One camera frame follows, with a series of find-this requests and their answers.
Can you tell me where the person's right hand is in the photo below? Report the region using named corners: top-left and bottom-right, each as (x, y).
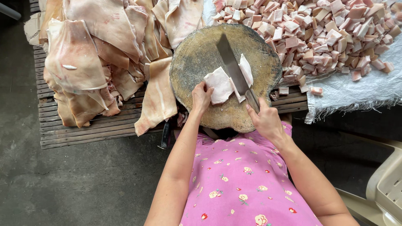
top-left (245, 97), bottom-right (284, 142)

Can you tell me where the person's left hand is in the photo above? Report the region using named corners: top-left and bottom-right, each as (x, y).
top-left (191, 81), bottom-right (215, 115)

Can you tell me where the white pork fat slab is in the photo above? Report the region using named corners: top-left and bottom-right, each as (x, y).
top-left (204, 66), bottom-right (235, 105)

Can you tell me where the steel cleaver with wooden handle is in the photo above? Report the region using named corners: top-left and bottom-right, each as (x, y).
top-left (216, 33), bottom-right (261, 114)

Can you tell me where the round wooden chopping block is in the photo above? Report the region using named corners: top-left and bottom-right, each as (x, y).
top-left (169, 23), bottom-right (282, 134)

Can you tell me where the pork skin sheet hanging over edge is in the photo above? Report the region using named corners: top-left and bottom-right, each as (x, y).
top-left (134, 57), bottom-right (178, 137)

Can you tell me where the white pork fat strip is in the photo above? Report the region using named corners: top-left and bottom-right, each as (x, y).
top-left (229, 53), bottom-right (254, 103)

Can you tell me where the pink floral dress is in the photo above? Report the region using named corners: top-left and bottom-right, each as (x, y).
top-left (174, 122), bottom-right (323, 226)

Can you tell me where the heap of pork skin sheets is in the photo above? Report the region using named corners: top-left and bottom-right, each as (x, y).
top-left (24, 0), bottom-right (206, 128)

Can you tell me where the slatted wooden platform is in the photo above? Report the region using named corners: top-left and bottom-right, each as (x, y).
top-left (29, 0), bottom-right (309, 150)

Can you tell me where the pile of cubed pork fat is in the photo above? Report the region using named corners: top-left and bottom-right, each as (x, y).
top-left (212, 0), bottom-right (402, 96)

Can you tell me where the white woven plastic sack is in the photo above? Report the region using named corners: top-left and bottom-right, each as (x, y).
top-left (201, 0), bottom-right (402, 125)

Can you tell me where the beige plastic chair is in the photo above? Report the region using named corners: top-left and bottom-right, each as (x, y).
top-left (335, 141), bottom-right (402, 226)

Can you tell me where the grey pipe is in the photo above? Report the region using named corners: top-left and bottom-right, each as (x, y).
top-left (0, 3), bottom-right (22, 21)

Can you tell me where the black knife handle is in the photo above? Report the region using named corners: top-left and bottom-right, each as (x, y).
top-left (160, 121), bottom-right (171, 149)

